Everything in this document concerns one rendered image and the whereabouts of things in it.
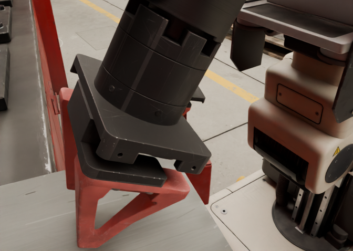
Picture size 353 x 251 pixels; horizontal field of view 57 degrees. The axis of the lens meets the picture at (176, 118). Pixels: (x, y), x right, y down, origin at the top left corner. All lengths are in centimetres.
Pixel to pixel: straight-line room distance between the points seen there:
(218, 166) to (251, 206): 60
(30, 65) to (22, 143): 33
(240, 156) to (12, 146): 148
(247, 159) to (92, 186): 175
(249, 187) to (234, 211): 14
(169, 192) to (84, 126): 6
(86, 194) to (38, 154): 40
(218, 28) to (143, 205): 11
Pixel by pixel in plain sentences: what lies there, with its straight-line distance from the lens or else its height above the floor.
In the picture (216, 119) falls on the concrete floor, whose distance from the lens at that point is 220.
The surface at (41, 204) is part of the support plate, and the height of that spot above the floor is 100.
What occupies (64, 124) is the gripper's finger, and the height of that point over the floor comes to 109.
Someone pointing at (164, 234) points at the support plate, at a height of 100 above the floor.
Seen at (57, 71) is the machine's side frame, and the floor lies 19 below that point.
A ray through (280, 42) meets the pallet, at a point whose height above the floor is 14.
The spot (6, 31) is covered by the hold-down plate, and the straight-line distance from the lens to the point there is 108.
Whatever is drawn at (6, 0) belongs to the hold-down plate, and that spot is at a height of 90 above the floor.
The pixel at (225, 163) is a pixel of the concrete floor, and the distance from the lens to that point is 185.
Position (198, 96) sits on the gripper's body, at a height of 86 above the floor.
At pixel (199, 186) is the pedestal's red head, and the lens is 69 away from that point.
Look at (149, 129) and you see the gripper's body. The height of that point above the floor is 111.
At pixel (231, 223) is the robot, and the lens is 121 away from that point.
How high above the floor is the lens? 121
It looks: 34 degrees down
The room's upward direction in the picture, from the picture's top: straight up
